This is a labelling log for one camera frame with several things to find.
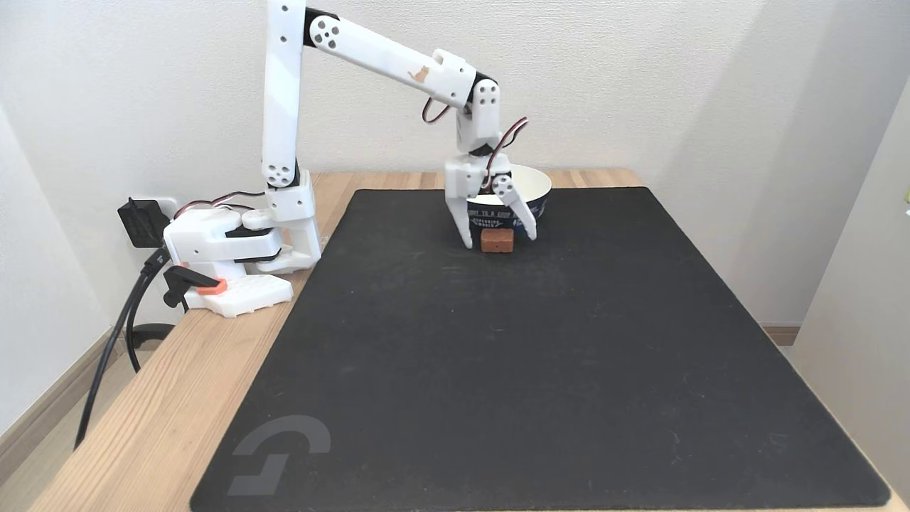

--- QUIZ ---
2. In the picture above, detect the red brick toy block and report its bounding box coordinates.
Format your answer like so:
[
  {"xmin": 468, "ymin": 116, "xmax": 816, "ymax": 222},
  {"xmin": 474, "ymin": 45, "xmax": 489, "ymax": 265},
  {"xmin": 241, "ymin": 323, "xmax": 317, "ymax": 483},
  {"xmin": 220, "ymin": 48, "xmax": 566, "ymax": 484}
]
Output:
[{"xmin": 480, "ymin": 227, "xmax": 515, "ymax": 255}]

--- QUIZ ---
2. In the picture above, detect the black printed paper bowl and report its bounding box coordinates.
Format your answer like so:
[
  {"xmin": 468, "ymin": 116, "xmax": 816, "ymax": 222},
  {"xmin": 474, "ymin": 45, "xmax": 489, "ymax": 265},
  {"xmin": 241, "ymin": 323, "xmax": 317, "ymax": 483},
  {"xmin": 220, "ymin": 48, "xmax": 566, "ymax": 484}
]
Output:
[{"xmin": 466, "ymin": 164, "xmax": 553, "ymax": 240}]

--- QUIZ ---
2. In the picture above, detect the black desk mat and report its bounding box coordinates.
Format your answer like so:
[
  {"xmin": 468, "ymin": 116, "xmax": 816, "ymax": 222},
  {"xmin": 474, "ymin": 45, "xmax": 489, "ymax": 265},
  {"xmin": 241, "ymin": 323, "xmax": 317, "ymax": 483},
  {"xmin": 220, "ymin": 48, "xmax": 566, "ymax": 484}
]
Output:
[{"xmin": 189, "ymin": 186, "xmax": 892, "ymax": 512}]

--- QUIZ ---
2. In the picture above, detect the orange black table clamp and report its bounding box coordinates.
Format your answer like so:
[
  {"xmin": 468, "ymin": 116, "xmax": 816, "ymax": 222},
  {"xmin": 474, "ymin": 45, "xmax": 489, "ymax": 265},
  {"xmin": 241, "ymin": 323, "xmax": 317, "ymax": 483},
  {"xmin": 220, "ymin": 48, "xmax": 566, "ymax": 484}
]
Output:
[{"xmin": 163, "ymin": 262, "xmax": 229, "ymax": 311}]

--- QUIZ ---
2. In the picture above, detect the black power adapter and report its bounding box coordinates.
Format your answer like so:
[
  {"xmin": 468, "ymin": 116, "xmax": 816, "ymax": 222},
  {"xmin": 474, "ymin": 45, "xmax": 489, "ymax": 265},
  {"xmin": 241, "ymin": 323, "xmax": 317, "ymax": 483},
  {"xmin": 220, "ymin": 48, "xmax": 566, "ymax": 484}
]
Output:
[{"xmin": 117, "ymin": 197, "xmax": 172, "ymax": 249}]

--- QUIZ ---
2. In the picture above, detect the looped gripper servo wire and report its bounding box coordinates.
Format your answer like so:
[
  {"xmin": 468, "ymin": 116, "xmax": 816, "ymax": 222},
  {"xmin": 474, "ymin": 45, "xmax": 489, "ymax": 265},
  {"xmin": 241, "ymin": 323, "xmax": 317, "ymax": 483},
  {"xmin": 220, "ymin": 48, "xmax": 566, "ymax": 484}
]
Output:
[{"xmin": 485, "ymin": 117, "xmax": 530, "ymax": 191}]

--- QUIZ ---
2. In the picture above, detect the grey looped servo wire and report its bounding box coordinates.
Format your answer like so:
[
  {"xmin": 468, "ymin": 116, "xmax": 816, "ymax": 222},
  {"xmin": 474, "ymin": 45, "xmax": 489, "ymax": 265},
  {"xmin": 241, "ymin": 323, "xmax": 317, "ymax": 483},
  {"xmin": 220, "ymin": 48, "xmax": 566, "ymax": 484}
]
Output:
[{"xmin": 421, "ymin": 96, "xmax": 453, "ymax": 126}]

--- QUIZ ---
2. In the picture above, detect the red black servo wire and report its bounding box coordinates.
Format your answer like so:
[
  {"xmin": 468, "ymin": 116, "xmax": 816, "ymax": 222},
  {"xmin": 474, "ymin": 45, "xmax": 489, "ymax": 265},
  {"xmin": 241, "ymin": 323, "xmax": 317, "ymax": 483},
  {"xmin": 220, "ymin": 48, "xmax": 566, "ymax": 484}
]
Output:
[{"xmin": 173, "ymin": 190, "xmax": 268, "ymax": 219}]

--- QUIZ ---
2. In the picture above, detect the black plug cable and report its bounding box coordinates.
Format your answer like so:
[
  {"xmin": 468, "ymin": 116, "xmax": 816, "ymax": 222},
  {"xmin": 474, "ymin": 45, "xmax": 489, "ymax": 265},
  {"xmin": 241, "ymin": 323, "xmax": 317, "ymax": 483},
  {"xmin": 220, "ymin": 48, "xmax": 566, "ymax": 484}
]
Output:
[
  {"xmin": 125, "ymin": 267, "xmax": 177, "ymax": 374},
  {"xmin": 74, "ymin": 245, "xmax": 168, "ymax": 450}
]

